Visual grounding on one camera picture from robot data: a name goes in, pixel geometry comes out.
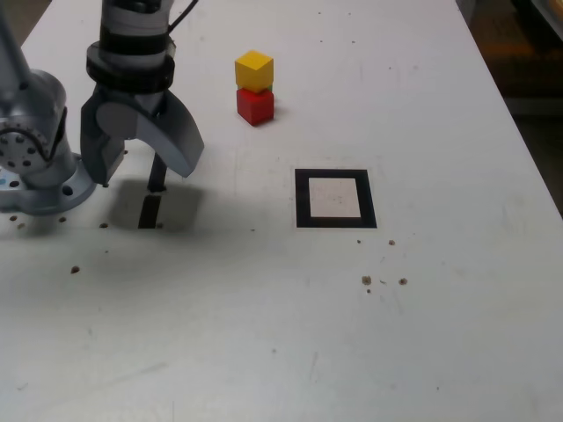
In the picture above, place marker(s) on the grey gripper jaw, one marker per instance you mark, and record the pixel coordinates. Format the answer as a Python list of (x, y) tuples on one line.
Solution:
[(171, 140)]

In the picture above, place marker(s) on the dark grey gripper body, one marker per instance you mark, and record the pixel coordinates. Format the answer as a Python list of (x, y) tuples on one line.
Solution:
[(147, 101)]

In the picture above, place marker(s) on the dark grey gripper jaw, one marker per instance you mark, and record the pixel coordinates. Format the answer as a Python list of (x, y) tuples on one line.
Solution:
[(92, 140)]

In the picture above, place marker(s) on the red wooden cube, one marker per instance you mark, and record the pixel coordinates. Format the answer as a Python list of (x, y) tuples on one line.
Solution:
[(255, 107)]

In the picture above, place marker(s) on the yellow wooden cube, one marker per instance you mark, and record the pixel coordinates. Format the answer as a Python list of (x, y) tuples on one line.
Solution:
[(253, 70)]

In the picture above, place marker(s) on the black tape square outline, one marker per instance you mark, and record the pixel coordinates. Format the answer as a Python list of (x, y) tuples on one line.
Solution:
[(303, 198)]

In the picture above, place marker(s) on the black tape strip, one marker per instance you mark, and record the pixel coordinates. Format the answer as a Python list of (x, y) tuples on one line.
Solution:
[(149, 211)]

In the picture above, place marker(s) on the dark background furniture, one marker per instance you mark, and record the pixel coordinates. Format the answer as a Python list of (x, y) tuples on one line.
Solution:
[(519, 53)]

